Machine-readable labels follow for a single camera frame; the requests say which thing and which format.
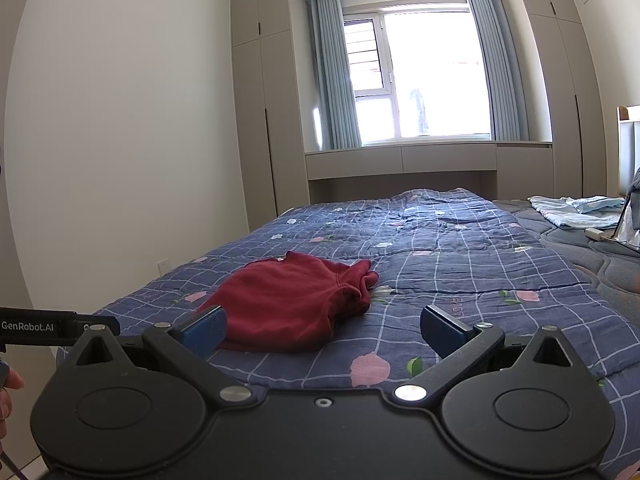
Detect clear plastic bag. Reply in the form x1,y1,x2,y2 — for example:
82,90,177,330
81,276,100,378
616,195,640,251

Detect grey padded headboard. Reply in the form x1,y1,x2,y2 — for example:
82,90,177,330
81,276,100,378
616,105,640,201

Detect person's left hand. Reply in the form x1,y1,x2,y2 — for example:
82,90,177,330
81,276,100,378
0,360,25,443

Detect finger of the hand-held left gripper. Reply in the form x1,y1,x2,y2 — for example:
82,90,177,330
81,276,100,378
75,312,121,337

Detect window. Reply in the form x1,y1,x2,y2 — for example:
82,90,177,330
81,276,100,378
342,2,493,147

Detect red long-sleeved sweater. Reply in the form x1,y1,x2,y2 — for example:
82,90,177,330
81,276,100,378
192,251,380,353

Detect beige window seat cabinet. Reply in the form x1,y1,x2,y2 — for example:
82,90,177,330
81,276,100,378
304,140,556,206

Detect blue plaid floral quilt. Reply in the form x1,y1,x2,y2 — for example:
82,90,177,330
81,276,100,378
55,187,640,480

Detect beige wardrobe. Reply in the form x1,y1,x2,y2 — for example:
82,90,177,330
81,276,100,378
505,0,623,201
230,0,313,233

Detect blue curtain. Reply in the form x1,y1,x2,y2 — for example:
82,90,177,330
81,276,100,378
460,0,553,143
305,0,363,151

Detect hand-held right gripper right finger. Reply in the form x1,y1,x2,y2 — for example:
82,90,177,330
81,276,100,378
392,304,587,406

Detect grey quilted mattress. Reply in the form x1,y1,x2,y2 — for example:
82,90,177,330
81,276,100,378
492,199,640,321

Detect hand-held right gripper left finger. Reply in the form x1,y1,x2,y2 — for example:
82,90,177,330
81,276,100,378
59,304,256,406

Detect light blue cloth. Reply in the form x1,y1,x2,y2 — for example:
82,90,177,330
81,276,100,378
529,195,628,230

